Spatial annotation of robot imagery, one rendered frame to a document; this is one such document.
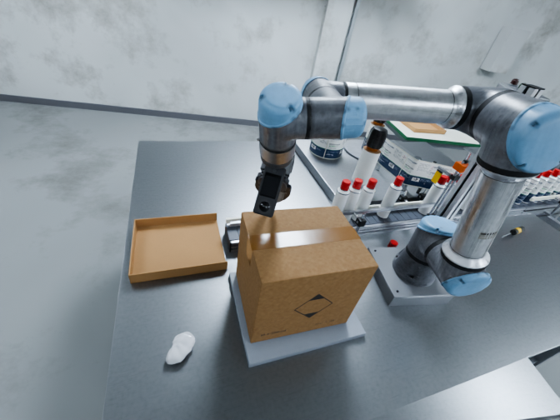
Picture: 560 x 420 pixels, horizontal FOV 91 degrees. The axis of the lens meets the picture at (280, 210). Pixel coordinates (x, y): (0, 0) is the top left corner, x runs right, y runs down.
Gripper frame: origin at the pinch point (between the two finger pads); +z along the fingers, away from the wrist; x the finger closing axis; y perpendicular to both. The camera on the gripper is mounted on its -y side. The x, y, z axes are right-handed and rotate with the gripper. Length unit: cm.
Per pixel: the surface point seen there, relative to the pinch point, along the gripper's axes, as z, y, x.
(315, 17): 133, 316, 30
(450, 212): 28, 29, -66
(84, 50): 156, 207, 280
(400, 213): 47, 34, -54
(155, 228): 32, -8, 43
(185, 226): 34.0, -2.9, 33.7
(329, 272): -5.0, -16.5, -18.1
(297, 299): 1.3, -23.3, -12.6
